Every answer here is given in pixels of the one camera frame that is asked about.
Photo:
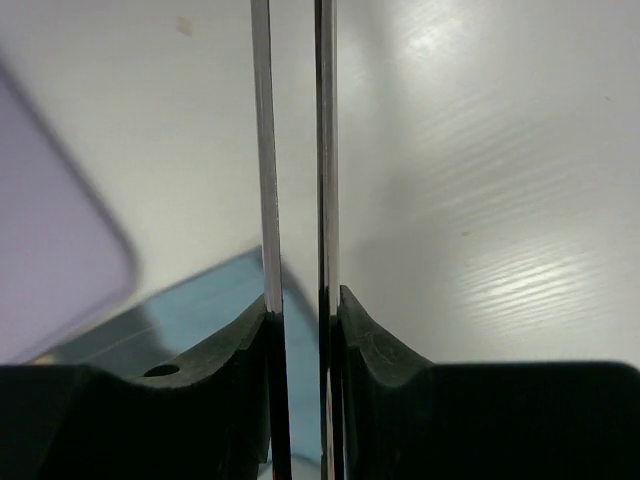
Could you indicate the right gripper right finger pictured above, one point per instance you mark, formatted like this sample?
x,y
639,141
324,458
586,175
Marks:
x,y
409,418

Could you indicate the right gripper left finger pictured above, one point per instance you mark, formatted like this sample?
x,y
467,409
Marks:
x,y
202,415

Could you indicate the striped cloth placemat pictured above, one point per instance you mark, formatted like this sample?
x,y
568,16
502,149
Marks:
x,y
169,323

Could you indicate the lavender serving tray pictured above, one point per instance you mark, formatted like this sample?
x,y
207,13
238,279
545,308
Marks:
x,y
65,260

